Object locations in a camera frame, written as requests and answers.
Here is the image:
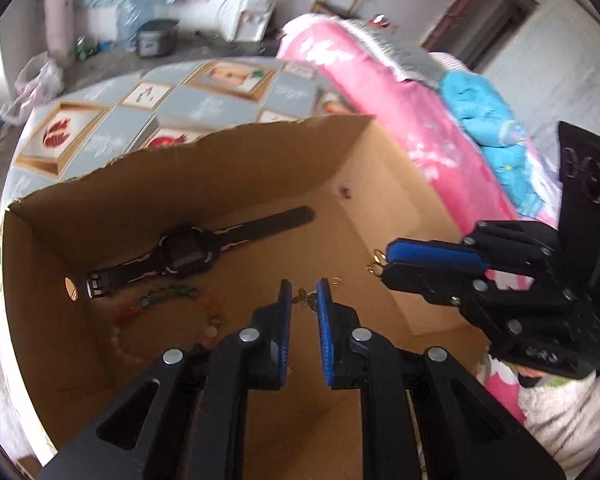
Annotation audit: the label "blue blanket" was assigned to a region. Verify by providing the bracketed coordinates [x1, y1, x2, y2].
[439, 72, 548, 217]

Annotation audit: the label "brown cardboard box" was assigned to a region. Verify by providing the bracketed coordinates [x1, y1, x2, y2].
[0, 114, 492, 480]

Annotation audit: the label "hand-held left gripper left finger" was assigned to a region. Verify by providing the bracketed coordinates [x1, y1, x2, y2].
[37, 279, 293, 480]

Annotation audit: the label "clear water jug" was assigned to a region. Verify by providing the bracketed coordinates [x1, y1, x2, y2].
[117, 0, 152, 52]

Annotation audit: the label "white water dispenser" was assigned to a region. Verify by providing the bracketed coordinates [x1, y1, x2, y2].
[219, 0, 277, 44]

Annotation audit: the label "black wristwatch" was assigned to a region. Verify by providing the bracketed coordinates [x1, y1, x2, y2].
[87, 205, 316, 301]

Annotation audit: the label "metal pot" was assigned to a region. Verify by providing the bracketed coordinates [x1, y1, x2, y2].
[137, 18, 181, 59]

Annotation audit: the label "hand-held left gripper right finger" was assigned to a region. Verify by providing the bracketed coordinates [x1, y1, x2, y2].
[316, 278, 566, 480]

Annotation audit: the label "green bottles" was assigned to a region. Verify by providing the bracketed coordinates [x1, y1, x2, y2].
[74, 36, 99, 62]

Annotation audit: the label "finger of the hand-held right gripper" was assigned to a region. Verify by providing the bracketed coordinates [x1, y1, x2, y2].
[381, 261, 577, 335]
[386, 220, 562, 282]

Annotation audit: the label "pink bolster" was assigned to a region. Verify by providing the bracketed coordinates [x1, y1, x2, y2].
[44, 0, 79, 69]

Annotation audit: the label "brown door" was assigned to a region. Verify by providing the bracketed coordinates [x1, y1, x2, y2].
[419, 0, 539, 72]

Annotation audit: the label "multicolour beaded bracelet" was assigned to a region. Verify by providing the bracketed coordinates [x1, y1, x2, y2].
[111, 285, 227, 367]

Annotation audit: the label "clear plastic bag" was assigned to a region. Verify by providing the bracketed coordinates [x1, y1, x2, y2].
[0, 57, 67, 127]

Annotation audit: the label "pink blanket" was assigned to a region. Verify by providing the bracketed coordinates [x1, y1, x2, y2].
[277, 14, 561, 426]

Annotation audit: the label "grey striped cloth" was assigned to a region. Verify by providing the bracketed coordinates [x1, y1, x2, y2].
[349, 19, 447, 85]

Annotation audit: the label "gold ring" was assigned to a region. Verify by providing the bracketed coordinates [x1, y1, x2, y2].
[367, 247, 389, 277]

